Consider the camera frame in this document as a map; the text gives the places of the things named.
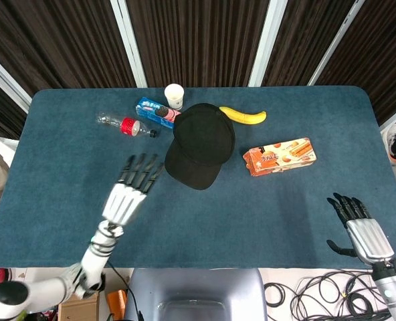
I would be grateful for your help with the yellow banana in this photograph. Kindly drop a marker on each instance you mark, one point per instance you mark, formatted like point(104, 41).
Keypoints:
point(245, 115)

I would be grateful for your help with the blue cookie package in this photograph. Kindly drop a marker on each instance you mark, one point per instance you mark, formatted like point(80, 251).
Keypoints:
point(156, 113)

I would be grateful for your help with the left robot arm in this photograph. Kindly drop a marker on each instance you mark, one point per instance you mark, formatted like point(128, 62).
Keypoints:
point(61, 277)

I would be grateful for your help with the black baseball cap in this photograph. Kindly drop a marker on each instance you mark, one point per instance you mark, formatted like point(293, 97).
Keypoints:
point(199, 145)

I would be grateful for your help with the grey robot torso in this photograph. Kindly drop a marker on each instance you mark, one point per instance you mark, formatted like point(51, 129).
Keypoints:
point(196, 296)

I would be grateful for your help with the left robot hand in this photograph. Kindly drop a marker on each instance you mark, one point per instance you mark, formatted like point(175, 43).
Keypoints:
point(131, 197)

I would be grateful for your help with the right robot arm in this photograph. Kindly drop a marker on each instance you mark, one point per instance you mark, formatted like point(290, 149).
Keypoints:
point(390, 291)

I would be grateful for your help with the orange bag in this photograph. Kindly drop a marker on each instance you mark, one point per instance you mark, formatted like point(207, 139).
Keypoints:
point(117, 301)

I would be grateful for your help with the white and orange shoe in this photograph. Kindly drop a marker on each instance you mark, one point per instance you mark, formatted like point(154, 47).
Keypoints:
point(393, 143)

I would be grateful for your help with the white paper cup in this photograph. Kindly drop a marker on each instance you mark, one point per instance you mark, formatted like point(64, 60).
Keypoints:
point(174, 96)

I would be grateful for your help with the clear bottle with red label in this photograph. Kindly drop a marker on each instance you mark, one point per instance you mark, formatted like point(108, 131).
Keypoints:
point(126, 125)

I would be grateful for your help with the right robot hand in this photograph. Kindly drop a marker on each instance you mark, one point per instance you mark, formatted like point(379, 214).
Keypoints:
point(362, 230)

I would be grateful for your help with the orange wafer box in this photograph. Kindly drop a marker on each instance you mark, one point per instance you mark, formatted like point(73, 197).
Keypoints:
point(280, 157)

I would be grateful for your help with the blue table mat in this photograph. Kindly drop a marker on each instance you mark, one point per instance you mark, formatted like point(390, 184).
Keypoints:
point(218, 217)

